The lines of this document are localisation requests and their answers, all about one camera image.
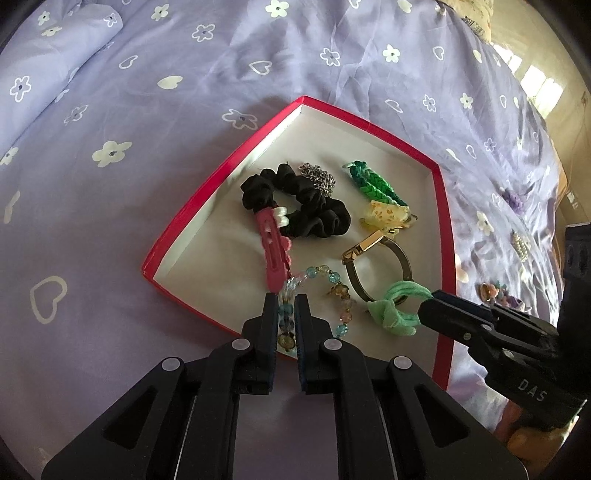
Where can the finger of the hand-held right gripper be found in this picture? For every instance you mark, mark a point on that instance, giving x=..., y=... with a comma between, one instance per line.
x=452, y=323
x=503, y=318

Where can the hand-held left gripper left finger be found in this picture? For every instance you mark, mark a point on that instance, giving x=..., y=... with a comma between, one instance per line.
x=258, y=350

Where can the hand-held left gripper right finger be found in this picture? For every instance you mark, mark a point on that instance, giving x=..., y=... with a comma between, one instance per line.
x=316, y=355

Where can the pink hair clip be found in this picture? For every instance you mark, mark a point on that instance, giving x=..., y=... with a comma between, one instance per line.
x=272, y=258

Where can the gold bangle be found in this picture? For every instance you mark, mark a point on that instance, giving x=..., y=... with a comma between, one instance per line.
x=360, y=249

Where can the yellow bow hair clip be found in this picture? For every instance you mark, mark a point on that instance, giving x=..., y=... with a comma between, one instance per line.
x=385, y=214

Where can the black scrunchie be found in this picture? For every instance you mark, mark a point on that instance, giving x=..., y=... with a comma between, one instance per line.
x=318, y=217

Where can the red cardboard box lid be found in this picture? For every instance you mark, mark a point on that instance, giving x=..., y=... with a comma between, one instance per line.
x=323, y=152

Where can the purple flower print quilt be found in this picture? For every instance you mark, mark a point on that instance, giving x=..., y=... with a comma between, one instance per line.
x=138, y=207

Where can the cartoon print pillow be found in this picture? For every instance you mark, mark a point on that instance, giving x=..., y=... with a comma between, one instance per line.
x=468, y=16

